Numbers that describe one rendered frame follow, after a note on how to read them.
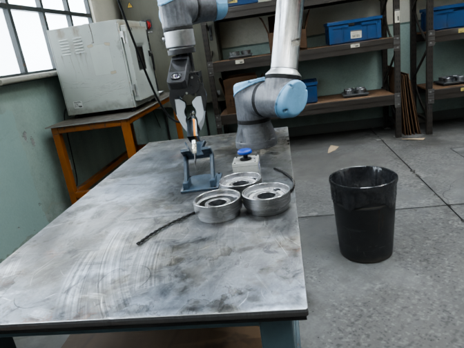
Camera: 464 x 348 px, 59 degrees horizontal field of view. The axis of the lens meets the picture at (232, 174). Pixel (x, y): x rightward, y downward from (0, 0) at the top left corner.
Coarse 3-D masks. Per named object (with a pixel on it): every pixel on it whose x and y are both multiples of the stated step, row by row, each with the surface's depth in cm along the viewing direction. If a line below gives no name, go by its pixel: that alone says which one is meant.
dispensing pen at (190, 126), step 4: (192, 112) 109; (192, 116) 109; (188, 120) 107; (192, 120) 107; (188, 124) 107; (192, 124) 106; (188, 128) 106; (192, 128) 106; (188, 132) 106; (192, 132) 106; (188, 136) 106; (192, 136) 106; (192, 140) 107; (196, 140) 107; (192, 144) 107; (196, 144) 107; (192, 148) 106; (196, 148) 106; (196, 152) 106
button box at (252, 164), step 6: (252, 156) 115; (258, 156) 114; (234, 162) 112; (240, 162) 111; (246, 162) 110; (252, 162) 110; (258, 162) 112; (234, 168) 111; (240, 168) 110; (246, 168) 110; (252, 168) 110; (258, 168) 110
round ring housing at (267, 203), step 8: (256, 184) 93; (264, 184) 94; (272, 184) 93; (280, 184) 92; (248, 192) 92; (264, 192) 91; (272, 192) 90; (288, 192) 86; (248, 200) 86; (256, 200) 84; (264, 200) 84; (272, 200) 84; (280, 200) 85; (288, 200) 86; (248, 208) 87; (256, 208) 85; (264, 208) 84; (272, 208) 84; (280, 208) 86
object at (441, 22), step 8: (440, 8) 387; (448, 8) 388; (456, 8) 417; (424, 16) 417; (440, 16) 391; (448, 16) 390; (456, 16) 389; (424, 24) 419; (440, 24) 393; (448, 24) 392; (456, 24) 391
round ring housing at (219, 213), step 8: (208, 192) 93; (216, 192) 94; (224, 192) 93; (232, 192) 92; (200, 200) 92; (216, 200) 91; (224, 200) 90; (240, 200) 88; (200, 208) 85; (208, 208) 84; (216, 208) 84; (224, 208) 84; (232, 208) 85; (240, 208) 88; (200, 216) 86; (208, 216) 85; (216, 216) 85; (224, 216) 85; (232, 216) 86
